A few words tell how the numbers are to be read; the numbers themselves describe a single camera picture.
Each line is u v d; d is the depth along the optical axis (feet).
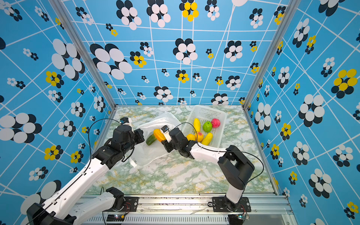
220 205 2.38
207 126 3.24
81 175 1.48
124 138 1.81
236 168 1.50
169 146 2.47
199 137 3.09
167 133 2.46
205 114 3.55
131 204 2.41
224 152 1.61
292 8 2.23
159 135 2.68
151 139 3.07
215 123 3.33
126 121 2.15
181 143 2.19
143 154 2.93
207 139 3.07
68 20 2.41
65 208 1.32
